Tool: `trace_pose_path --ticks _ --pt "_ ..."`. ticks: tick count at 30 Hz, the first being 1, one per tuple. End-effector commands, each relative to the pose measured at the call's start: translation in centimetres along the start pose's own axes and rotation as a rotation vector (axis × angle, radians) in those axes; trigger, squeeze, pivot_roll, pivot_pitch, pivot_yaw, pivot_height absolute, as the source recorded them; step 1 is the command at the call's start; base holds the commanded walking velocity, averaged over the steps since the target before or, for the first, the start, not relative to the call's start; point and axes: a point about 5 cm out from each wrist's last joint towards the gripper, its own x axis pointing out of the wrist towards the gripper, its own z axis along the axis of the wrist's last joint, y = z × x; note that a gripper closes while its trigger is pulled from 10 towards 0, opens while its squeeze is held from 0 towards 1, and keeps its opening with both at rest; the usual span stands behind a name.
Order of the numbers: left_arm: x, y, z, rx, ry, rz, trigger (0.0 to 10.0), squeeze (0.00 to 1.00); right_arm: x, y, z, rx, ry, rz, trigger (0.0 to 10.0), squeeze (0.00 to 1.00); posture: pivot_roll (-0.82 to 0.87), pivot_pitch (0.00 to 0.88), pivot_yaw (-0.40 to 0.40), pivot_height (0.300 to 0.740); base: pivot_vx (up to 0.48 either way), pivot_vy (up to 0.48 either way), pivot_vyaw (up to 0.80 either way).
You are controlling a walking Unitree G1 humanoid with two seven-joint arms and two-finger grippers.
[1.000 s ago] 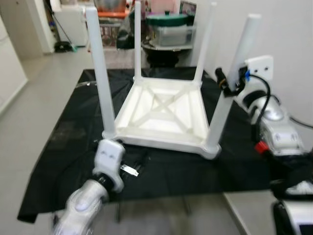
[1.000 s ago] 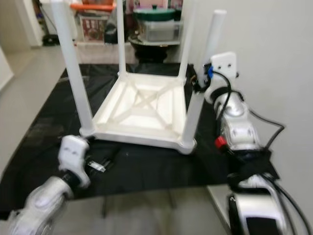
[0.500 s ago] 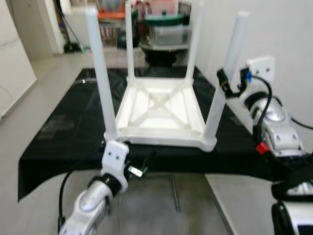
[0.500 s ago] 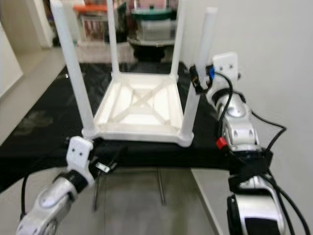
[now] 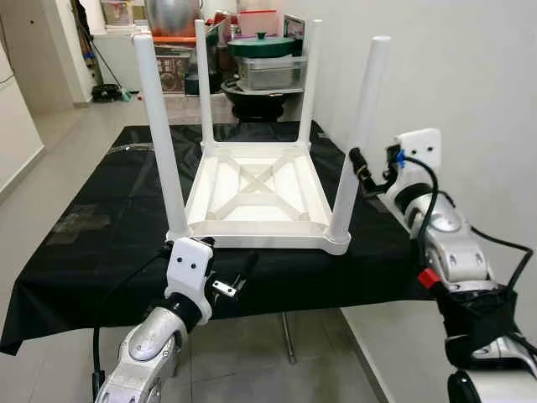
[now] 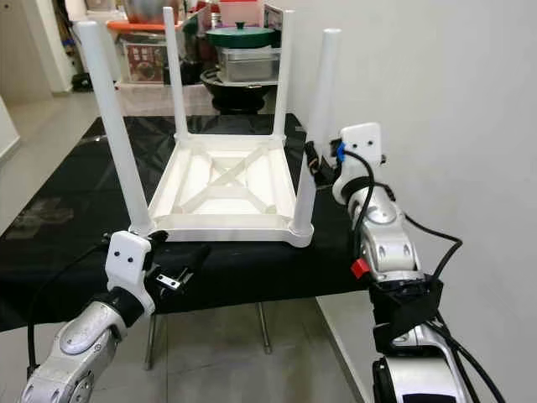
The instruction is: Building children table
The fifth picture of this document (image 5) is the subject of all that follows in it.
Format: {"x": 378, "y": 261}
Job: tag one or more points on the translucent storage box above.
{"x": 186, "y": 109}

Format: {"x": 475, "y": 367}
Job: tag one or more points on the grey metal table leg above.
{"x": 289, "y": 340}

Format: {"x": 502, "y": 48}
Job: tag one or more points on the black round wok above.
{"x": 260, "y": 96}

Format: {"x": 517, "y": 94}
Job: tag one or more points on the black wooden stool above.
{"x": 258, "y": 113}

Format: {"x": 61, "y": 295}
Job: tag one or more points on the black plastic bag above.
{"x": 224, "y": 71}

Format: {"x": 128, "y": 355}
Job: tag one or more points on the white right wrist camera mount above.
{"x": 419, "y": 147}

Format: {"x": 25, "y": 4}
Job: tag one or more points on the green pot with lid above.
{"x": 262, "y": 46}

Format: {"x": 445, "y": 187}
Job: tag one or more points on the black round robot vacuum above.
{"x": 105, "y": 92}

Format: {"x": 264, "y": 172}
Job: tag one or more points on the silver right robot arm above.
{"x": 449, "y": 252}

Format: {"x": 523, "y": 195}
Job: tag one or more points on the black plastic table cover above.
{"x": 84, "y": 277}

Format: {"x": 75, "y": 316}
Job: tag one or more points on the large silver metal pot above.
{"x": 172, "y": 17}

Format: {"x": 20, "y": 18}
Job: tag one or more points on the brown printed carton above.
{"x": 178, "y": 75}

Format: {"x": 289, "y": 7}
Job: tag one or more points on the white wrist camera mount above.
{"x": 419, "y": 147}
{"x": 189, "y": 264}

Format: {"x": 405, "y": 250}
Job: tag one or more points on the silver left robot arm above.
{"x": 151, "y": 344}

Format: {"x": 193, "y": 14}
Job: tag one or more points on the orange plastic tray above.
{"x": 172, "y": 39}

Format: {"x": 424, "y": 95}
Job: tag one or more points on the dark printed flat box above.
{"x": 294, "y": 27}

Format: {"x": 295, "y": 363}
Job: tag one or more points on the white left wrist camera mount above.
{"x": 189, "y": 264}

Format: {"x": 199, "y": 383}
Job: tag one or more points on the white chest freezer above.
{"x": 117, "y": 59}

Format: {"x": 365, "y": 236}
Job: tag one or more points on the mop with green head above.
{"x": 126, "y": 95}

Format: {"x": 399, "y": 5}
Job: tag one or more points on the crumpled clear plastic bag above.
{"x": 80, "y": 225}

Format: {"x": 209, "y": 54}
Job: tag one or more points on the white plastic children table top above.
{"x": 252, "y": 220}

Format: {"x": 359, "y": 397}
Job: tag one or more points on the clear plastic container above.
{"x": 268, "y": 74}

